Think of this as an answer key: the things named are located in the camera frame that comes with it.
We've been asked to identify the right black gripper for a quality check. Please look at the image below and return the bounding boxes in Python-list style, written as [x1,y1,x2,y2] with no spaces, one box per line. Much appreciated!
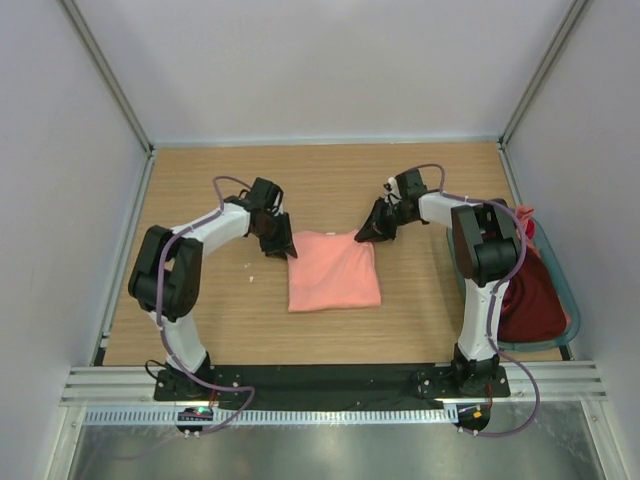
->
[355,197,414,244]

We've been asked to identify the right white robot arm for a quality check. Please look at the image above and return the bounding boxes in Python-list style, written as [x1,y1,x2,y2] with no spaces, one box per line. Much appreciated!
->
[354,167,526,396]

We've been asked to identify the dark red t shirt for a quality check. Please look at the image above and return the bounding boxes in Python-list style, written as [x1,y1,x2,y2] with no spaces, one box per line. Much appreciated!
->
[498,237,567,343]

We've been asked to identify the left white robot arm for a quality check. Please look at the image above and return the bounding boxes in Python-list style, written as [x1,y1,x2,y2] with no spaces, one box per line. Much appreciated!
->
[128,176,297,401]

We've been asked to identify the white slotted cable duct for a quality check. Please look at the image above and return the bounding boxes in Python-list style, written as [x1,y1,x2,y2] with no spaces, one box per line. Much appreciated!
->
[83,405,458,428]

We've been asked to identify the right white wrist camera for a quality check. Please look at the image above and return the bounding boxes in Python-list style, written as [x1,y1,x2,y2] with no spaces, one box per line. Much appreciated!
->
[383,177,401,199]

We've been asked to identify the teal plastic basket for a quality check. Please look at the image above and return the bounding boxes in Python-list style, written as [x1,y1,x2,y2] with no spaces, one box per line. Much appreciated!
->
[447,219,579,353]

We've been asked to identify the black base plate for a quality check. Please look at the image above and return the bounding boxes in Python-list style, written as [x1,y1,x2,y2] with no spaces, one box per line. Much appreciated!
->
[154,363,510,409]

